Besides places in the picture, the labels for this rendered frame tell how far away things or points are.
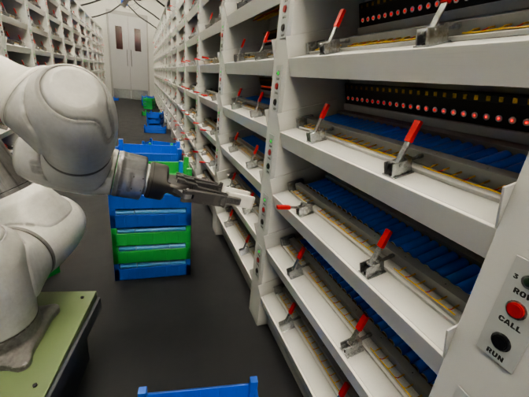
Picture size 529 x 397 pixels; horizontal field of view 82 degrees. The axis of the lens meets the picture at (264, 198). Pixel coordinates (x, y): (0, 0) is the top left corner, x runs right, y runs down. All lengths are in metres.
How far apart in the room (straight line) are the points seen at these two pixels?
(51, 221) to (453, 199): 0.85
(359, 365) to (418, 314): 0.20
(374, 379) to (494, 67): 0.53
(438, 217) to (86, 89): 0.48
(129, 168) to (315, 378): 0.67
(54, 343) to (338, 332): 0.64
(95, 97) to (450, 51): 0.45
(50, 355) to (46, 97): 0.60
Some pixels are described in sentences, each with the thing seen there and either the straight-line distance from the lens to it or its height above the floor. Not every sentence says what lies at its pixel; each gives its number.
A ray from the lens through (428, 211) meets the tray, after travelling 0.48.
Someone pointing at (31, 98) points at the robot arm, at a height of 0.77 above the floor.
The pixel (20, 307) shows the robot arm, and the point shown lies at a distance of 0.84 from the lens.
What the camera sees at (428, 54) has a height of 0.87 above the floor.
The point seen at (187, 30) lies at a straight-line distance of 2.94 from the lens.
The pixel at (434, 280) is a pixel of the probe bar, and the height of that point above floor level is 0.55.
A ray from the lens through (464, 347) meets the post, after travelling 0.48.
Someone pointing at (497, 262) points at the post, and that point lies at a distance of 0.43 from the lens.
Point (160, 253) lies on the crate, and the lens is 1.36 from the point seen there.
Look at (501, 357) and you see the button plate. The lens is 0.45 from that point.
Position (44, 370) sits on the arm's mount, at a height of 0.21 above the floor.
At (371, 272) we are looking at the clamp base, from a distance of 0.60.
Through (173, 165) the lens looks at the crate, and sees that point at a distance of 1.41.
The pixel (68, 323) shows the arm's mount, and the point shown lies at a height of 0.22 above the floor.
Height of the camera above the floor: 0.82
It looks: 21 degrees down
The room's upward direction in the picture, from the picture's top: 6 degrees clockwise
